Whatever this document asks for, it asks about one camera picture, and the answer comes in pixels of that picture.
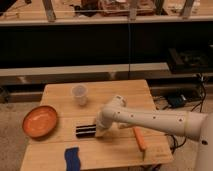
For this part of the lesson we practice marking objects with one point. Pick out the pale suction gripper tip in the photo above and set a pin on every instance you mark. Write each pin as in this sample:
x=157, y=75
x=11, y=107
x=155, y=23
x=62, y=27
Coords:
x=99, y=133

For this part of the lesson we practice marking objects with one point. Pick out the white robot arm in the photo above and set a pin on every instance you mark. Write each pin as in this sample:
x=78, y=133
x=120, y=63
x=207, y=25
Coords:
x=192, y=125

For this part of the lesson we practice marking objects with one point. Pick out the translucent plastic cup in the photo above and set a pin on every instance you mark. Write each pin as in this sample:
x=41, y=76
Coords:
x=79, y=93

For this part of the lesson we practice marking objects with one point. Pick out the orange ceramic bowl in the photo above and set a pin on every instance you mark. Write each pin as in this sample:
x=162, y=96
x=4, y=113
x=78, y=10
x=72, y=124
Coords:
x=40, y=121

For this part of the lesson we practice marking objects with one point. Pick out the wooden table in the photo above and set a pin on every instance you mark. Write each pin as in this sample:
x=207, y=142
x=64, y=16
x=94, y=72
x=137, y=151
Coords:
x=117, y=150

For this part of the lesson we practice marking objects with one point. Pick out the black power adapter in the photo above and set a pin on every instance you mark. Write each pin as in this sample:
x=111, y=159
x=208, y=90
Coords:
x=175, y=101

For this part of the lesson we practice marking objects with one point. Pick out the orange handled screwdriver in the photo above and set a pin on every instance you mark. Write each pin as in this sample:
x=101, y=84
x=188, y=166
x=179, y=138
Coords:
x=140, y=141

